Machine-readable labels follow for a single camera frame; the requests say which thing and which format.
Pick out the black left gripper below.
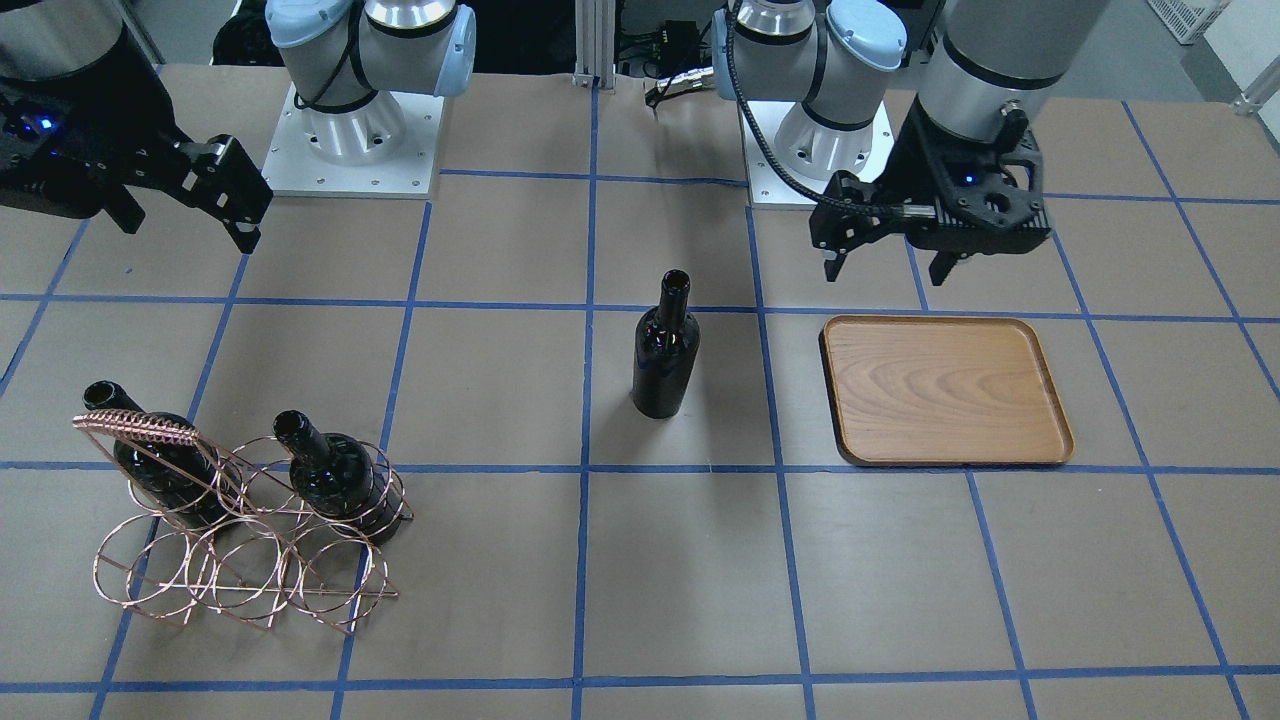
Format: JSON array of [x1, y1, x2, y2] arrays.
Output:
[[809, 100, 1052, 287]]

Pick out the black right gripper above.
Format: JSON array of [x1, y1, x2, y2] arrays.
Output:
[[1, 78, 273, 255]]

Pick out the dark wine bottle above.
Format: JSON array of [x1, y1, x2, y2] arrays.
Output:
[[631, 269, 701, 419]]

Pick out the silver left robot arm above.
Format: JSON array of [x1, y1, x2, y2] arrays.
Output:
[[710, 1, 1107, 284]]

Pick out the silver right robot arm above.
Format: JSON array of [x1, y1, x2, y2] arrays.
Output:
[[3, 1, 477, 255]]

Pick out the wooden tray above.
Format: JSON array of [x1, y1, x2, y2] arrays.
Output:
[[818, 314, 1075, 466]]

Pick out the dark wine bottle rear basket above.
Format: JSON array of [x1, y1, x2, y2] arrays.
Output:
[[113, 439, 230, 533]]

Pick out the dark wine bottle basket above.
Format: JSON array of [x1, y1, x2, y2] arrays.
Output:
[[113, 439, 230, 533], [273, 410, 402, 546]]

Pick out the dark wine bottle front basket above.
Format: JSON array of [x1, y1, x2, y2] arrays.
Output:
[[273, 410, 402, 546]]

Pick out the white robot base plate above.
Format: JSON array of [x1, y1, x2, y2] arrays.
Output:
[[262, 88, 448, 200]]

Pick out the copper wire bottle basket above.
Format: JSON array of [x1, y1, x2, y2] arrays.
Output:
[[72, 410, 401, 635]]

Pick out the aluminium frame post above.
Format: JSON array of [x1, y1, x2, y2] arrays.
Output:
[[572, 0, 617, 94]]

